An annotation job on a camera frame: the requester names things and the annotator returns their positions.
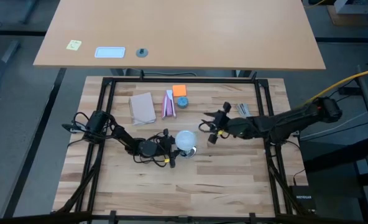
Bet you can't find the white box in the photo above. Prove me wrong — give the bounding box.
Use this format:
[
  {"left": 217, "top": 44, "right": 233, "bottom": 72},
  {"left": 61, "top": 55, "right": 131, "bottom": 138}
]
[{"left": 333, "top": 0, "right": 368, "bottom": 15}]

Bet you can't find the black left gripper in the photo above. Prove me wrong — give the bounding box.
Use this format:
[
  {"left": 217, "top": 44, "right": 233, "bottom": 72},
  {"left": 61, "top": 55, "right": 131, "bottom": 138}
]
[{"left": 155, "top": 128, "right": 188, "bottom": 169}]

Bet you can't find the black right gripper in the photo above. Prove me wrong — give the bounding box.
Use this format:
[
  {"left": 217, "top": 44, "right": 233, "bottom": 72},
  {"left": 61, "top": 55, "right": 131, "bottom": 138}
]
[{"left": 199, "top": 102, "right": 234, "bottom": 144}]

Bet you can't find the yellow sticky note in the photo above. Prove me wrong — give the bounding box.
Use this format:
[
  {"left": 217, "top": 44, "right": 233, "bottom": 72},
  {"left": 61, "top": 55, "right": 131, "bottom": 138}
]
[{"left": 66, "top": 39, "right": 82, "bottom": 51}]

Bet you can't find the brown cardboard box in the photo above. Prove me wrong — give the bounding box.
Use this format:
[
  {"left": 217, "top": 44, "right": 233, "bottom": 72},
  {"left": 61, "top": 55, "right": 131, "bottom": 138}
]
[{"left": 326, "top": 4, "right": 368, "bottom": 27}]

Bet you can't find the blue tape roll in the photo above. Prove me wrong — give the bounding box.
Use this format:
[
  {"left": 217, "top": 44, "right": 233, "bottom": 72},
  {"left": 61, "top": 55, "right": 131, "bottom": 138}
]
[{"left": 177, "top": 96, "right": 190, "bottom": 109}]

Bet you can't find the light wooden desk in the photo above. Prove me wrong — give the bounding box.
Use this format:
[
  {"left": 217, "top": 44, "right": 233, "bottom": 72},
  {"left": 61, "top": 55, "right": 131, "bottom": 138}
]
[{"left": 33, "top": 0, "right": 326, "bottom": 71}]

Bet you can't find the black Netgear network switch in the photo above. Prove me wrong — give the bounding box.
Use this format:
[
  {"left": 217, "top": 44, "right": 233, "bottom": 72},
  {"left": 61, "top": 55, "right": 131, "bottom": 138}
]
[{"left": 288, "top": 185, "right": 317, "bottom": 213}]

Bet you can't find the black aluminium table frame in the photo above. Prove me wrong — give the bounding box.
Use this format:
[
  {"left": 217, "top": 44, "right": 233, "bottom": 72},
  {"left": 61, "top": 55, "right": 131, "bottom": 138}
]
[{"left": 0, "top": 70, "right": 368, "bottom": 224}]

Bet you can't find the orange sticky note pad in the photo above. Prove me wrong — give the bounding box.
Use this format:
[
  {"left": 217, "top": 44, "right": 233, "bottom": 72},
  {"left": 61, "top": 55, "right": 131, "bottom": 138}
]
[{"left": 172, "top": 84, "right": 188, "bottom": 98}]

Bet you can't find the grey metal table leg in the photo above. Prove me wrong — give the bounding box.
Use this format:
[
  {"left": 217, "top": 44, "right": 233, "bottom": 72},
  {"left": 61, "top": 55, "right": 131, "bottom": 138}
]
[{"left": 0, "top": 39, "right": 22, "bottom": 100}]

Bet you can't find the left wrist cable yellow tag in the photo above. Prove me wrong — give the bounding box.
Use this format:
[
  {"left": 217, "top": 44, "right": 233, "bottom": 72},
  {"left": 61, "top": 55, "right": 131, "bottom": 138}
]
[{"left": 132, "top": 154, "right": 172, "bottom": 169}]

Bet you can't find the white rectangular card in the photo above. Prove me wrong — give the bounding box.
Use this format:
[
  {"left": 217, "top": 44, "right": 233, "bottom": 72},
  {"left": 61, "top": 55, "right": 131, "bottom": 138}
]
[{"left": 94, "top": 46, "right": 126, "bottom": 59}]

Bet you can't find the brown paper notebook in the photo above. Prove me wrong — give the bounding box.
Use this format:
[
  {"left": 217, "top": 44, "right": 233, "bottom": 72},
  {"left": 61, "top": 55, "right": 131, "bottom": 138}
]
[{"left": 128, "top": 91, "right": 157, "bottom": 126}]

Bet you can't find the pink white stapler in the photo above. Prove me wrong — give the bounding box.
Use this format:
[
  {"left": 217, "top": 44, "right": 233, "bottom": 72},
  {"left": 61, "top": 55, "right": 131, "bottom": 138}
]
[{"left": 161, "top": 89, "right": 177, "bottom": 120}]

